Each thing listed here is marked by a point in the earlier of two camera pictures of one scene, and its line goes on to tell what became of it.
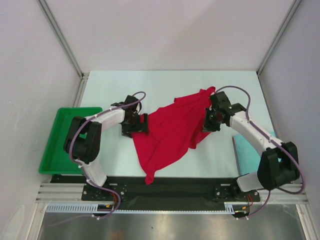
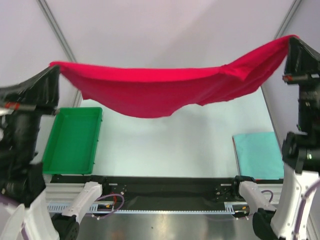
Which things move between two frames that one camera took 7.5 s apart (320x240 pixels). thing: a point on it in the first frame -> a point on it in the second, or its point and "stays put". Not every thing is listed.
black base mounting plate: [170, 193] stays put
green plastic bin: [56, 160] stays put
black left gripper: [140, 127] -> [43, 92]
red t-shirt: [164, 146] -> [144, 92]
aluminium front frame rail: [54, 192] stays put
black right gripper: [208, 124] -> [302, 77]
